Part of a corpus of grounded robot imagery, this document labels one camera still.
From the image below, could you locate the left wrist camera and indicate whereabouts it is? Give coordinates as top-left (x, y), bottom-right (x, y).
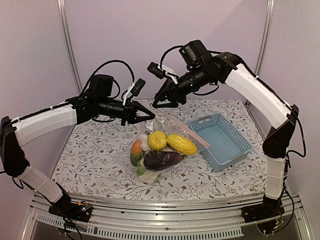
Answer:
top-left (122, 78), bottom-right (146, 106)

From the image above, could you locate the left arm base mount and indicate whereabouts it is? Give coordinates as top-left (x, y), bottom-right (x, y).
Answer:
top-left (48, 200), bottom-right (93, 223)

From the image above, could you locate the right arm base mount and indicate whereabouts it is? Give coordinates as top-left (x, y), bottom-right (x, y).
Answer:
top-left (241, 198), bottom-right (285, 223)

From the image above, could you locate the white fake cauliflower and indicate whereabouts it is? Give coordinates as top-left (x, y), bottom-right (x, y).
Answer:
top-left (136, 158), bottom-right (160, 184)

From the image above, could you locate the aluminium corner post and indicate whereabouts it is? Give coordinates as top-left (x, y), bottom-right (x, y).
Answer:
top-left (56, 0), bottom-right (83, 94)
top-left (254, 0), bottom-right (275, 76)

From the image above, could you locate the purple fake eggplant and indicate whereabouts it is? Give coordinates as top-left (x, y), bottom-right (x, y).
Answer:
top-left (143, 151), bottom-right (185, 171)

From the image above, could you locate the floral patterned table mat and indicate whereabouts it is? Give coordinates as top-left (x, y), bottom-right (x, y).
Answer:
top-left (51, 99), bottom-right (268, 201)

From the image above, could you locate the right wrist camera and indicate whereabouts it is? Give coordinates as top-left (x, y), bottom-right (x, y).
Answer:
top-left (147, 62), bottom-right (165, 80)

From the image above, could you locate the right aluminium corner post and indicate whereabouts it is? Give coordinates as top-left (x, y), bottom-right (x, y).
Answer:
top-left (254, 0), bottom-right (275, 76)

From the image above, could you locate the left aluminium corner post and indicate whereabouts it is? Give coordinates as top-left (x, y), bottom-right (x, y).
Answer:
top-left (56, 0), bottom-right (83, 94)

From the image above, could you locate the orange green fake fruit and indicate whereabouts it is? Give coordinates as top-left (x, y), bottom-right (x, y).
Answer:
top-left (129, 140), bottom-right (144, 167)

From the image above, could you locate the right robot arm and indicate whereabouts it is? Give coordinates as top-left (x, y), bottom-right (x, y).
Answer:
top-left (147, 39), bottom-right (299, 218)

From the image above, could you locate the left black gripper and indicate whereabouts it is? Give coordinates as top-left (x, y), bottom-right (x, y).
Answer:
top-left (97, 97), bottom-right (156, 126)

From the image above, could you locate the aluminium rail frame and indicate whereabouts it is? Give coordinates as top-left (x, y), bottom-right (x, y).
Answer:
top-left (21, 191), bottom-right (312, 240)

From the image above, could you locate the yellow fake bell pepper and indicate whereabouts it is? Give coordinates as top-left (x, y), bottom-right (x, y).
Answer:
top-left (147, 131), bottom-right (168, 151)

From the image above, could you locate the light blue plastic basket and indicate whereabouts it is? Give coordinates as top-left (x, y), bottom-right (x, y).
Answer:
top-left (188, 113), bottom-right (253, 173)

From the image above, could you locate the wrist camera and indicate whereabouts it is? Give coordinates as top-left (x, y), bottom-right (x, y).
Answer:
top-left (147, 62), bottom-right (165, 80)
top-left (122, 78), bottom-right (146, 106)

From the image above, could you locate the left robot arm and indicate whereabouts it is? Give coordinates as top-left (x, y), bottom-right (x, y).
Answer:
top-left (0, 74), bottom-right (155, 217)

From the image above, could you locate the clear zip top bag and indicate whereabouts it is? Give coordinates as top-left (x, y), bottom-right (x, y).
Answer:
top-left (129, 110), bottom-right (210, 184)

